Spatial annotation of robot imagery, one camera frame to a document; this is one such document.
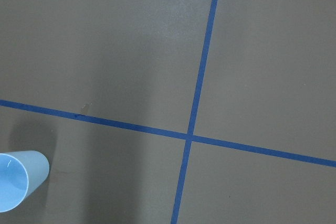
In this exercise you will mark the light blue plastic cup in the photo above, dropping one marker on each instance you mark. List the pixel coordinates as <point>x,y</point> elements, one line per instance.
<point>22,173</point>

